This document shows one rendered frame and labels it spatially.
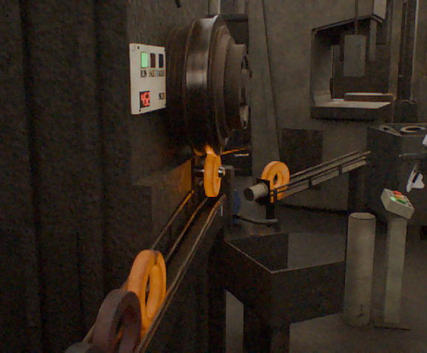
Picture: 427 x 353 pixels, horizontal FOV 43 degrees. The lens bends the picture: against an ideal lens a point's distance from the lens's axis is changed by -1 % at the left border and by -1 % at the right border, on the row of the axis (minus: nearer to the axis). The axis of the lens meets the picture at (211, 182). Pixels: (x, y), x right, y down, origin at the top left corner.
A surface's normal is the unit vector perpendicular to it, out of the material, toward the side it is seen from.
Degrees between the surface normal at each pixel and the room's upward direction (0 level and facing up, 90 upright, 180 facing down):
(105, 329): 54
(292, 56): 90
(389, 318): 90
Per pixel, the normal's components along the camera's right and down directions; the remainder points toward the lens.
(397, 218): -0.20, 0.20
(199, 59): -0.18, -0.18
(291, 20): -0.43, 0.18
